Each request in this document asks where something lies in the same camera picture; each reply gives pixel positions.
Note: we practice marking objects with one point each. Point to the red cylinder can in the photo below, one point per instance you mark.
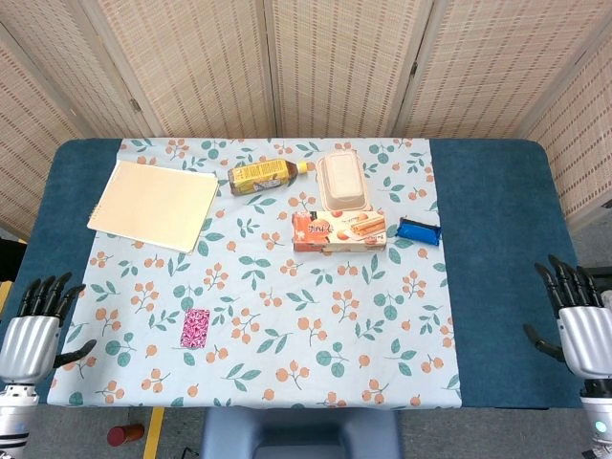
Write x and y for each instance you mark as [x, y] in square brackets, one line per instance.
[125, 434]

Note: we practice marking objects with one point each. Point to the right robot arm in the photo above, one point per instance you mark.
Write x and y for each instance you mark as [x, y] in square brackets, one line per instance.
[597, 416]

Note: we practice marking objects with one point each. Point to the pink patterned packet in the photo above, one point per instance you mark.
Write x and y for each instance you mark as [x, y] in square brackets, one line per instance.
[195, 328]

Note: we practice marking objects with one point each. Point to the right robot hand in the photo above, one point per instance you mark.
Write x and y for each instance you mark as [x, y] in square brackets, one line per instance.
[588, 339]

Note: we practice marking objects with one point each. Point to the black box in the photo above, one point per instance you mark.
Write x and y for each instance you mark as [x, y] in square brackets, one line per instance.
[603, 275]

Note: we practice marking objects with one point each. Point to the beige takeout container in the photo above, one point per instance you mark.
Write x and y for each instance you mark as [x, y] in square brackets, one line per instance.
[343, 179]

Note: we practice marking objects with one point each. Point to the black floor object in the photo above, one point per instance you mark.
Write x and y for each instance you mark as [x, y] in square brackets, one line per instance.
[10, 260]

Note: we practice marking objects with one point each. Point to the orange egg roll box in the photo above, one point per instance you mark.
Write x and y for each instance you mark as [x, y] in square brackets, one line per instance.
[334, 232]

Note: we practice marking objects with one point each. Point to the blue velvet table cover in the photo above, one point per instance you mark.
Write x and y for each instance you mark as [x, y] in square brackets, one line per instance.
[502, 215]

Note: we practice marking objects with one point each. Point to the blue snack packet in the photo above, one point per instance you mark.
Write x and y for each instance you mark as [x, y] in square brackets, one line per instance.
[418, 232]

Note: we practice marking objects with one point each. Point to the floral print tablecloth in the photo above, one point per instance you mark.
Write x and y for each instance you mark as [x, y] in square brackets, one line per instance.
[287, 311]

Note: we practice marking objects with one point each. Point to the cream spiral notebook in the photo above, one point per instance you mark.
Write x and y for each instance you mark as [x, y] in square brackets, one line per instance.
[153, 203]

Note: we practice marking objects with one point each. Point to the blue-grey robot torso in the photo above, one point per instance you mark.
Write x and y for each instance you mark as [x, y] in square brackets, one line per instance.
[301, 432]

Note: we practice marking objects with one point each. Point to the woven folding screen panel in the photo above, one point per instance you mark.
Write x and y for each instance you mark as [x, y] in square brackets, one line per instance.
[344, 67]
[201, 67]
[492, 67]
[583, 143]
[72, 62]
[24, 143]

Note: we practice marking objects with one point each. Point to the brass screen hinge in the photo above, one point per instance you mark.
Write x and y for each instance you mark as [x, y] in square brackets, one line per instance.
[136, 105]
[414, 67]

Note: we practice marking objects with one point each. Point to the yellow-label tea bottle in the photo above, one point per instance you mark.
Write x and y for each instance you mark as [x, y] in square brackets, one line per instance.
[260, 176]

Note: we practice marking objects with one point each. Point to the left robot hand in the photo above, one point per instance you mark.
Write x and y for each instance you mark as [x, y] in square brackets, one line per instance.
[28, 346]

